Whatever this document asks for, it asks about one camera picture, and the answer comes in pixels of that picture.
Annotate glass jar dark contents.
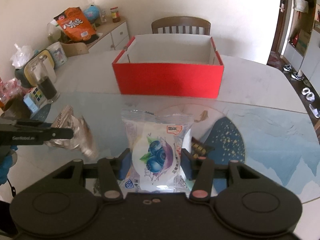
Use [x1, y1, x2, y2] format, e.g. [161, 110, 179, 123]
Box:
[25, 56, 59, 103]

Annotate far wooden chair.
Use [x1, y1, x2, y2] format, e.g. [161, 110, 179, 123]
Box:
[151, 16, 211, 36]

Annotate white sideboard cabinet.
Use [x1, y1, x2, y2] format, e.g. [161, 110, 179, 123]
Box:
[87, 17, 130, 53]

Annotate white paper roll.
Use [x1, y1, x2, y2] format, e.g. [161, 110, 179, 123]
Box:
[47, 42, 67, 68]

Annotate yellow rimmed lunch box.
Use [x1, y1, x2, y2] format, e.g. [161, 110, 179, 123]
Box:
[14, 49, 56, 88]

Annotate red cardboard box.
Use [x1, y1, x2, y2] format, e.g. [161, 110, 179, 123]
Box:
[112, 34, 224, 99]

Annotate orange snack bag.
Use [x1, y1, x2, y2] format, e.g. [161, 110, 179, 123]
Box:
[54, 7, 99, 44]

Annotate small blue globe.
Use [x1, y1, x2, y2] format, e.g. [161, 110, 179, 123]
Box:
[83, 5, 100, 23]

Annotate silver foil wrapper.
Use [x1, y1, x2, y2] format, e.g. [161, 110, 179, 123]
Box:
[44, 105, 99, 159]

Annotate blue gloved left hand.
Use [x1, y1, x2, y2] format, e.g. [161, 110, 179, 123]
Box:
[0, 146, 18, 185]

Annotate wooden high chair back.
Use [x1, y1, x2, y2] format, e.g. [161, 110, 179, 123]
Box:
[61, 42, 89, 57]

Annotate rubiks cube box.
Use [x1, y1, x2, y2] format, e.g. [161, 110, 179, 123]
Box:
[23, 87, 48, 114]

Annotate red lid sauce jar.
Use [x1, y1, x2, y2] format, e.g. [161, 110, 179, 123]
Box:
[110, 7, 121, 23]

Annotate black wrapper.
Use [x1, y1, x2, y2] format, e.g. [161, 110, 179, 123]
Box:
[191, 137, 215, 159]

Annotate white wall cabinet unit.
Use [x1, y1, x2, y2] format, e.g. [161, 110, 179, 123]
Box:
[284, 3, 319, 93]

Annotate blueberry bread packet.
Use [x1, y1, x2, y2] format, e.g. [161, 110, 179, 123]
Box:
[120, 109, 194, 193]

